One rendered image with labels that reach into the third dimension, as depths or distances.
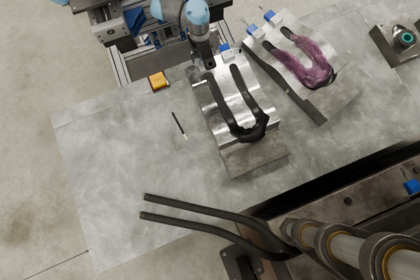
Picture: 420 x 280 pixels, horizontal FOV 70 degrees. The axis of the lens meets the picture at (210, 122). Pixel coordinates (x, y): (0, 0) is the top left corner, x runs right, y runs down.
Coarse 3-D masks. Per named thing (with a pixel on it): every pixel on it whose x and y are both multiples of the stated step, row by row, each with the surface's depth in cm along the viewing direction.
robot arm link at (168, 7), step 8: (152, 0) 97; (160, 0) 96; (168, 0) 96; (176, 0) 97; (184, 0) 101; (152, 8) 97; (160, 8) 96; (168, 8) 96; (176, 8) 96; (160, 16) 99; (168, 16) 98; (176, 16) 97
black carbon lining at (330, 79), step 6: (282, 30) 136; (288, 30) 136; (288, 36) 135; (264, 42) 135; (270, 42) 134; (264, 48) 134; (270, 48) 134; (276, 48) 133; (330, 78) 128; (324, 84) 127
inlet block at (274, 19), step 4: (264, 12) 138; (268, 12) 137; (272, 12) 137; (264, 16) 137; (268, 16) 136; (272, 16) 136; (276, 16) 134; (280, 16) 134; (268, 20) 137; (272, 20) 134; (276, 20) 134; (280, 20) 134; (272, 24) 135; (276, 24) 135
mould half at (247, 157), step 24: (240, 48) 130; (192, 72) 128; (216, 72) 127; (240, 96) 125; (264, 96) 123; (216, 120) 119; (240, 120) 117; (216, 144) 124; (240, 144) 122; (264, 144) 122; (240, 168) 120
